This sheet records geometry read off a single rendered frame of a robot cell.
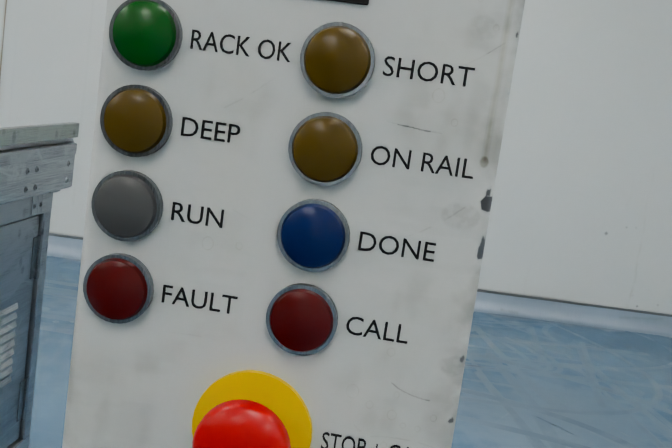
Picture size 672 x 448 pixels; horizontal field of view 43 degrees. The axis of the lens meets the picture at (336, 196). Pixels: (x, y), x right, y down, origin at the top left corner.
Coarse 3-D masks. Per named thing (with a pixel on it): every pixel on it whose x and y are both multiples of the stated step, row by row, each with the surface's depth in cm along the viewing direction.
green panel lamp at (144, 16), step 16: (144, 0) 35; (128, 16) 34; (144, 16) 34; (160, 16) 34; (128, 32) 34; (144, 32) 34; (160, 32) 34; (128, 48) 35; (144, 48) 34; (160, 48) 34; (144, 64) 35
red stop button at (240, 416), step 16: (240, 400) 34; (208, 416) 34; (224, 416) 34; (240, 416) 34; (256, 416) 34; (272, 416) 34; (208, 432) 34; (224, 432) 34; (240, 432) 34; (256, 432) 34; (272, 432) 34
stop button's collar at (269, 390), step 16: (224, 384) 36; (240, 384) 36; (256, 384) 36; (272, 384) 36; (288, 384) 36; (208, 400) 36; (224, 400) 36; (256, 400) 36; (272, 400) 36; (288, 400) 36; (288, 416) 36; (304, 416) 36; (192, 432) 37; (288, 432) 36; (304, 432) 36
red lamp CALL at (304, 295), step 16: (288, 304) 35; (304, 304) 35; (320, 304) 35; (272, 320) 35; (288, 320) 35; (304, 320) 35; (320, 320) 35; (288, 336) 35; (304, 336) 35; (320, 336) 35
